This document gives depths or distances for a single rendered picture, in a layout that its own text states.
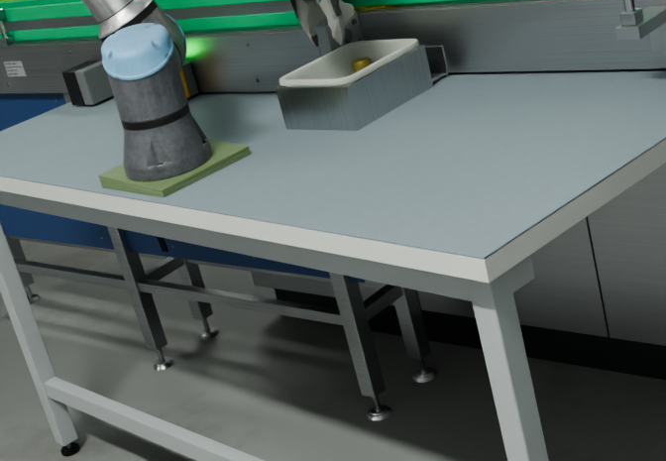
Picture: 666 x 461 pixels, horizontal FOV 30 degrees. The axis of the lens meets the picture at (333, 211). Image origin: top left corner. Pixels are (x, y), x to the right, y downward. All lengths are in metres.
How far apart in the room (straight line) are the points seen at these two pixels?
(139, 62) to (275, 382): 1.19
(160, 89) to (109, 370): 1.43
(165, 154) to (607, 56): 0.75
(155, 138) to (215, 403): 1.07
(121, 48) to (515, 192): 0.72
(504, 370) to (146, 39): 0.82
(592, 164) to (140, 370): 1.82
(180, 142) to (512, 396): 0.74
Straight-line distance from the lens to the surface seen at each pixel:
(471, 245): 1.54
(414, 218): 1.66
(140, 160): 2.08
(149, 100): 2.05
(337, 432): 2.73
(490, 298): 1.59
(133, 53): 2.04
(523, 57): 2.20
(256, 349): 3.20
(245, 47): 2.50
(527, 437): 1.69
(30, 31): 3.09
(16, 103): 3.26
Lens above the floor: 1.34
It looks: 20 degrees down
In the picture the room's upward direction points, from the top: 15 degrees counter-clockwise
